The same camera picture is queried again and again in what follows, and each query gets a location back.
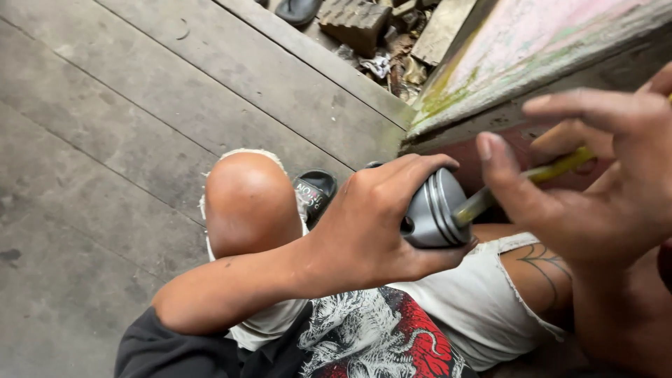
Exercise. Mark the person's leg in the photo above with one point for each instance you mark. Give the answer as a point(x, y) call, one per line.
point(535, 273)
point(246, 204)

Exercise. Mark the grey metal piston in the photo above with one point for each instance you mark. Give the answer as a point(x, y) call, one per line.
point(435, 210)

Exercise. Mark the person's left hand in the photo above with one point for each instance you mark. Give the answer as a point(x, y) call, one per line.
point(362, 236)

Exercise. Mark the person's right hand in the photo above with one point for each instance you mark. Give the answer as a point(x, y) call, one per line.
point(619, 199)

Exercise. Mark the plain black sandal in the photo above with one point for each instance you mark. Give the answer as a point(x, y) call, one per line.
point(298, 9)

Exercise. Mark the black printed t-shirt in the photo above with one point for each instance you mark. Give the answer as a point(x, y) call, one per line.
point(362, 341)

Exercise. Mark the black printed sandal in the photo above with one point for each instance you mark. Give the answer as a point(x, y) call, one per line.
point(317, 189)

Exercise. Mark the person's left leg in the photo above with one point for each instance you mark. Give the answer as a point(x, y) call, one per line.
point(246, 204)

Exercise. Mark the grey wooden plank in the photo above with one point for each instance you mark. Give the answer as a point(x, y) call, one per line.
point(441, 31)

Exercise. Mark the person's right leg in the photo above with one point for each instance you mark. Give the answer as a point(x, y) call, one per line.
point(535, 273)

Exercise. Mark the weathered brown brick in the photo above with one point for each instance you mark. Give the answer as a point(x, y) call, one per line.
point(354, 23)

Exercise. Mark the heap of rubble and litter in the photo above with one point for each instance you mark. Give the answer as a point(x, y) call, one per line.
point(393, 68)

